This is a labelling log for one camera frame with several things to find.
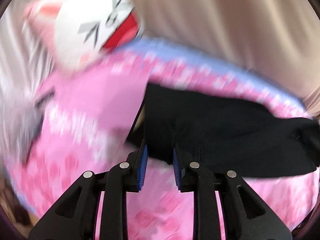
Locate black pants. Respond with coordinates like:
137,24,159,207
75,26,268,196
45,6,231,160
127,83,319,178

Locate pink rose bed sheet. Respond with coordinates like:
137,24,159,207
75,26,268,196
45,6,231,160
7,38,319,239

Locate white cat face pillow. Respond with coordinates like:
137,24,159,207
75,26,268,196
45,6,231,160
24,0,144,73

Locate beige headboard cushion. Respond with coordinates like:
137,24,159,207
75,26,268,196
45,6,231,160
133,0,319,117

